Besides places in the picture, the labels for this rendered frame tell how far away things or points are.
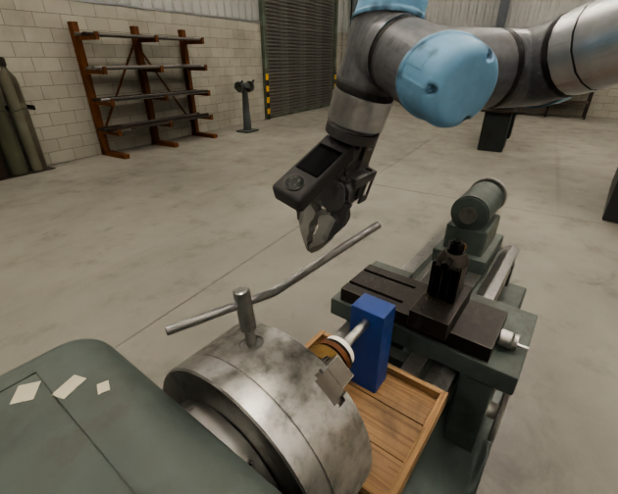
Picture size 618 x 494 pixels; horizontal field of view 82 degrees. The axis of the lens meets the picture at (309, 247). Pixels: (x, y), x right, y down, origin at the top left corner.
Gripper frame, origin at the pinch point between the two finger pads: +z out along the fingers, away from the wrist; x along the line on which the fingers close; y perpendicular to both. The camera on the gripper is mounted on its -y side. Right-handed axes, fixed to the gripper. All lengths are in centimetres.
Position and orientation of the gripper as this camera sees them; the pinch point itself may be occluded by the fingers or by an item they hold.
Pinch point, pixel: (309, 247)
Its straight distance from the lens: 58.0
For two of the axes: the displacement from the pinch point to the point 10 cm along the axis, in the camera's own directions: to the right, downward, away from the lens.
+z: -2.3, 7.6, 6.0
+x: -7.6, -5.3, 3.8
